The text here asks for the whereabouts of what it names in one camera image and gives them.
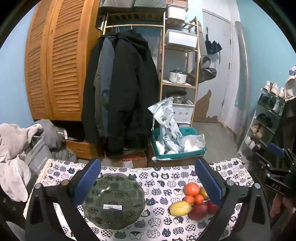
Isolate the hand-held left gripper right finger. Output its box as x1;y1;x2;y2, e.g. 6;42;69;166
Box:
195;158;272;241

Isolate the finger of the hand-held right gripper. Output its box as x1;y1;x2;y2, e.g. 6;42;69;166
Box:
252;152;287;178
268;143;296;168

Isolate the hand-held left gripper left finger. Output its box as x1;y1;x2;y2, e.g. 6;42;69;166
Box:
25;158;102;241

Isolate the large orange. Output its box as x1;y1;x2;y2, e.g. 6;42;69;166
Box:
183;183;200;197

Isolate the small red apple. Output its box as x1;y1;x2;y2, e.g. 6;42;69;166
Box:
206;200;219;215

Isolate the large red apple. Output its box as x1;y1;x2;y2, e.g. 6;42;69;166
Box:
188;203;208;220

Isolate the green glass bowl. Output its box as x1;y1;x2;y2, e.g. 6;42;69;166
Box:
82;173;146;230

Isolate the yellow-green pear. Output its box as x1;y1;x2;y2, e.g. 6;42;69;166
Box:
168;201;193;217

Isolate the person's right hand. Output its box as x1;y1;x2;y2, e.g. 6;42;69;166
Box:
270;194;296;218

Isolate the dark hanging garment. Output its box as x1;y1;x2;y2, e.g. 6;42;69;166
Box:
277;100;296;152

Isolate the metal shoe rack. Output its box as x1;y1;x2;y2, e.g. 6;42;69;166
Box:
238;88;286;161

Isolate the teal plastic crate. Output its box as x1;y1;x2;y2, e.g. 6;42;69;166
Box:
151;126;208;161

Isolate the wooden drawer box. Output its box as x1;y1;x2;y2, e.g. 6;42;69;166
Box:
65;140;105;161

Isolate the group of shoes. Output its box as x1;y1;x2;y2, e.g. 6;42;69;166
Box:
243;81;286;154

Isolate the brown cardboard box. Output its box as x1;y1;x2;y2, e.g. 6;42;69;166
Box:
151;151;207;168

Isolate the clear plastic bag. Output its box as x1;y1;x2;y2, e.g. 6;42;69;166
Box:
180;134;206;153

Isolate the cat print tablecloth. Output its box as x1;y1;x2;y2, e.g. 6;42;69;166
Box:
23;158;255;241

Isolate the cardboard box with red label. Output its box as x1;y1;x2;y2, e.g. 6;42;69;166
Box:
111;149;148;169

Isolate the grey tote bag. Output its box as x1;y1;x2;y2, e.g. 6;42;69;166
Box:
25;136;55;175

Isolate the lace-trimmed cloth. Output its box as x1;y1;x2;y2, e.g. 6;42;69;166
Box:
284;65;296;102

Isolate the white patterned storage box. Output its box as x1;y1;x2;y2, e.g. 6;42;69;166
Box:
172;100;196;124

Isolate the printed white plastic bag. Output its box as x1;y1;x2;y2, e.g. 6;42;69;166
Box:
147;97;184;154

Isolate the black jacket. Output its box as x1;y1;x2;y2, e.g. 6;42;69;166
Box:
81;36;104;144

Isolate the light grey fleece garment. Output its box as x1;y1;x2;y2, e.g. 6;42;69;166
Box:
0;123;44;202

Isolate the grey metal pole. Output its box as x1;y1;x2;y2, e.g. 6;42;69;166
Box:
234;21;250;144

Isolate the steel pot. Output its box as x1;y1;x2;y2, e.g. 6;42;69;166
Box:
165;90;187;104

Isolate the long black coat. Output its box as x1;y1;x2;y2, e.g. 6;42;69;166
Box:
107;30;160;156

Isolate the grey door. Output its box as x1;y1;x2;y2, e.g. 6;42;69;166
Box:
202;9;233;124

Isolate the olive hanging bag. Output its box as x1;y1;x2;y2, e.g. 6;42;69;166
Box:
198;56;218;84

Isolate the white cooking pot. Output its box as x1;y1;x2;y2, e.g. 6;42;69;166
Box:
169;69;188;84

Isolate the wooden louvered wardrobe door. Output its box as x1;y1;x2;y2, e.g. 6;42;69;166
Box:
24;0;55;121
47;0;103;122

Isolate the dark folded umbrella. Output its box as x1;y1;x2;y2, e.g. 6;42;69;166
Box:
204;27;223;65

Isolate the wooden shelf rack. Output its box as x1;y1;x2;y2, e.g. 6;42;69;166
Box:
159;13;200;127

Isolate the wide white storage bin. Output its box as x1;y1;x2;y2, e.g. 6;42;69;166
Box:
167;30;198;48

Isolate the small white storage bin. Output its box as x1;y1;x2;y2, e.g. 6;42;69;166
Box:
166;5;187;20

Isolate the grey fabric storage box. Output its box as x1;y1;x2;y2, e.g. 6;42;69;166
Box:
101;0;134;8
134;0;167;8

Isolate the wooden clothes rail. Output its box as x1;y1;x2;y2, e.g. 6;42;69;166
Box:
99;24;163;30

